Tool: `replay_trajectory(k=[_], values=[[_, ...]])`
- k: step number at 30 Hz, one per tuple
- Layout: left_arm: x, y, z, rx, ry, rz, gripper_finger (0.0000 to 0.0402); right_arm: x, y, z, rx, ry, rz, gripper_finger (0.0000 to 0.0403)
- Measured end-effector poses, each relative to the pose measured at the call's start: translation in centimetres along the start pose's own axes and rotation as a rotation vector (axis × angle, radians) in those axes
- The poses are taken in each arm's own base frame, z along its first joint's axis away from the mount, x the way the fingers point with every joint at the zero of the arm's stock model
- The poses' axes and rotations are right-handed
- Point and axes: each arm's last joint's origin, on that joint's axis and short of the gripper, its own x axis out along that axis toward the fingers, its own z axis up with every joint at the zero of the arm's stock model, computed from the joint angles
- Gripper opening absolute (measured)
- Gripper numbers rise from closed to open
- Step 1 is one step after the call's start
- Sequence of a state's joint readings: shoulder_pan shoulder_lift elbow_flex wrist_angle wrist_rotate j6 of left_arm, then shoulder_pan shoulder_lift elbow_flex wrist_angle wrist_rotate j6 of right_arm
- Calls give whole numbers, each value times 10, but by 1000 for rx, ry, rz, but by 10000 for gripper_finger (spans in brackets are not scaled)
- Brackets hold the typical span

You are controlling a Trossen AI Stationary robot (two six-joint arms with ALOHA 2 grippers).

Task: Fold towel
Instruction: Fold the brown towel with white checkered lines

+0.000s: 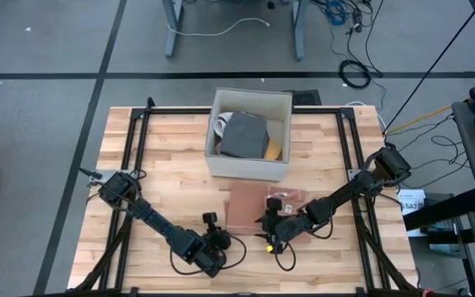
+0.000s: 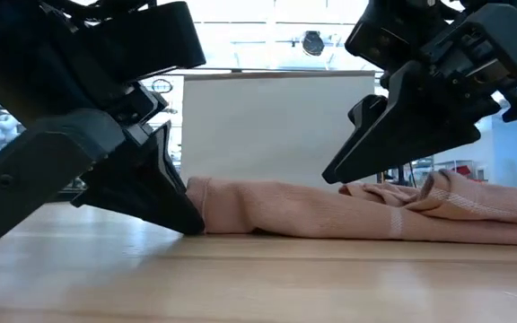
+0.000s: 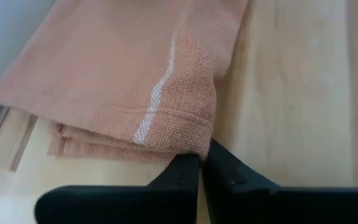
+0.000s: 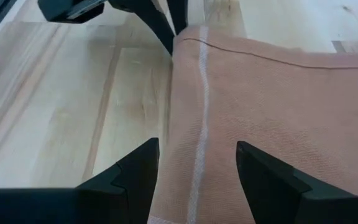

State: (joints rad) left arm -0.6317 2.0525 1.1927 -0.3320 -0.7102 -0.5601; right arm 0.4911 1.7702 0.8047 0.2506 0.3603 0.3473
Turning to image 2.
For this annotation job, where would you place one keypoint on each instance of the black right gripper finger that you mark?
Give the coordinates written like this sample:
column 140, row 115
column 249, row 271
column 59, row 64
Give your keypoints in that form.
column 366, row 112
column 411, row 130

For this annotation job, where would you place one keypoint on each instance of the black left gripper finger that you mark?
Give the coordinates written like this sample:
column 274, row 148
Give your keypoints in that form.
column 169, row 157
column 61, row 179

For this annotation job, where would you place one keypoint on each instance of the beige fabric storage box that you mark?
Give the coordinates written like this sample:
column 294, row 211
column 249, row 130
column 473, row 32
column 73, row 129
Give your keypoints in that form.
column 267, row 130

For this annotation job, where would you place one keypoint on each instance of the salmon pink towel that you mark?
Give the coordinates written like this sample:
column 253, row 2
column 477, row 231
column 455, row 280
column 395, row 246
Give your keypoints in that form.
column 330, row 211

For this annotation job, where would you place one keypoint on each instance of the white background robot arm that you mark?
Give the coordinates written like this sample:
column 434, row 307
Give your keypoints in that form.
column 0, row 134

